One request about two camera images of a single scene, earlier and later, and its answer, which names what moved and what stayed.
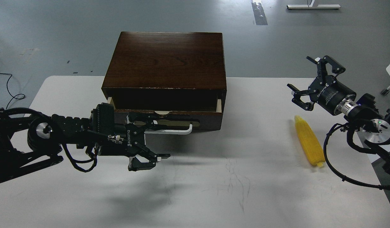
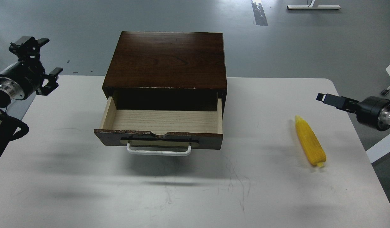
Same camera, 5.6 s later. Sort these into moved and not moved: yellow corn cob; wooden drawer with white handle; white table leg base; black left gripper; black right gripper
Moved: black left gripper; wooden drawer with white handle; black right gripper
Not moved: yellow corn cob; white table leg base
